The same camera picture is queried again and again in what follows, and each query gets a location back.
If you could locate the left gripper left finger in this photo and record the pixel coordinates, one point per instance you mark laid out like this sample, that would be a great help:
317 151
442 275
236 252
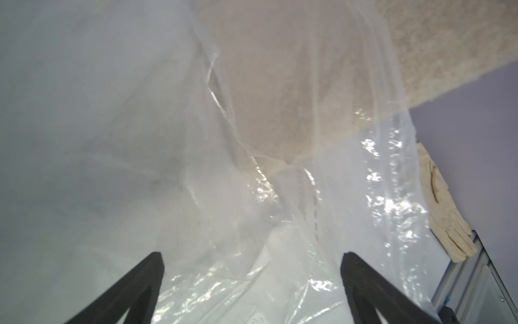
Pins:
133 298

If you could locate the aluminium front rail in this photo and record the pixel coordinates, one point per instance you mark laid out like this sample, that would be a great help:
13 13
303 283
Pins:
473 292

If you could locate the beige fuzzy scarf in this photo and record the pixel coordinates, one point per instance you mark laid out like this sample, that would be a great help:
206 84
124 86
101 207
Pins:
292 64

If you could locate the clear plastic vacuum bag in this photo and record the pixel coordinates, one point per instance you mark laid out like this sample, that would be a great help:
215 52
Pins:
118 139

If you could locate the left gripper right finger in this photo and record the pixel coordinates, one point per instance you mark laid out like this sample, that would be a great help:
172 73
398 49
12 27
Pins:
370 296

